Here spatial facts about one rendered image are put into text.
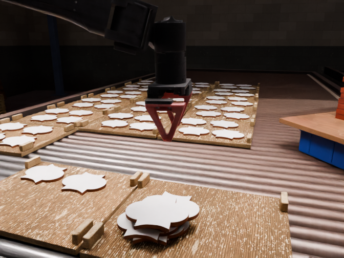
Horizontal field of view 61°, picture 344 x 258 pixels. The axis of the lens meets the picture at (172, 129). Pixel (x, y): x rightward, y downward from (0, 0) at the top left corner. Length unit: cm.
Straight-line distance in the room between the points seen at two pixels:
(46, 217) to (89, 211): 10
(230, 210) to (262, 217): 8
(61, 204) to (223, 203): 43
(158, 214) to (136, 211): 5
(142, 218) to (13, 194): 44
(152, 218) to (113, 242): 10
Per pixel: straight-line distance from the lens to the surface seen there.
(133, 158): 113
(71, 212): 79
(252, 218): 76
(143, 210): 66
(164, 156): 113
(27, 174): 102
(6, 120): 173
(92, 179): 92
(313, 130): 117
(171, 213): 64
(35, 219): 80
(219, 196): 83
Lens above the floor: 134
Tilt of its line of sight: 17 degrees down
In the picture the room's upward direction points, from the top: straight up
